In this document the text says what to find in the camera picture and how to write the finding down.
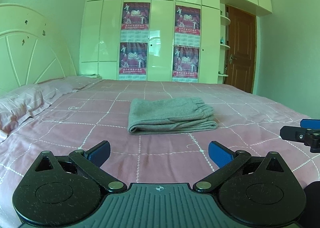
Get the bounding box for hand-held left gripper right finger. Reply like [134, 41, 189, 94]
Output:
[194, 141, 292, 193]

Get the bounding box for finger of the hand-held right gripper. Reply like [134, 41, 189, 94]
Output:
[301, 118, 320, 129]
[280, 126, 320, 153]

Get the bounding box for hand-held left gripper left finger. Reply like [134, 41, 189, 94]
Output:
[27, 140, 127, 193]

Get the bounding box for grey pants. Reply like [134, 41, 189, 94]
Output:
[127, 97, 218, 134]

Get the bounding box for pink checked bed sheet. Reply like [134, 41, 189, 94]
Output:
[0, 76, 320, 228]

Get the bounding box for dark rounded object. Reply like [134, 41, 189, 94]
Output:
[300, 180, 320, 228]

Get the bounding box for pink pillow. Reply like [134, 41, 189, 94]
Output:
[0, 76, 103, 137]

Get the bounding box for brown wooden door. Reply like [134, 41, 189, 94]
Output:
[225, 5, 257, 94]

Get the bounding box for cream bed headboard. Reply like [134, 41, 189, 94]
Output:
[0, 3, 78, 96]

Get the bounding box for cream corner shelf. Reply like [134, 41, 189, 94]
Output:
[219, 3, 231, 77]

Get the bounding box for cream glossy wardrobe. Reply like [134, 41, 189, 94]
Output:
[79, 0, 273, 84]

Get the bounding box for red calendar wall poster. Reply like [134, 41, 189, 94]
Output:
[121, 2, 151, 43]
[119, 42, 148, 81]
[174, 5, 202, 46]
[172, 46, 200, 83]

